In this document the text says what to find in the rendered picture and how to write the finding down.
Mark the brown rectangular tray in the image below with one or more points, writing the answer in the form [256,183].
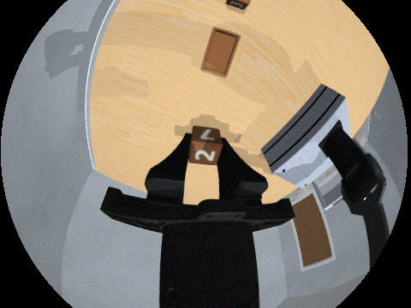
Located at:
[220,51]

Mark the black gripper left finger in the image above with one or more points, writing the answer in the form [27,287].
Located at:
[165,181]

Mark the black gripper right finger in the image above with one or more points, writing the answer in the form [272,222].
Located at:
[237,180]

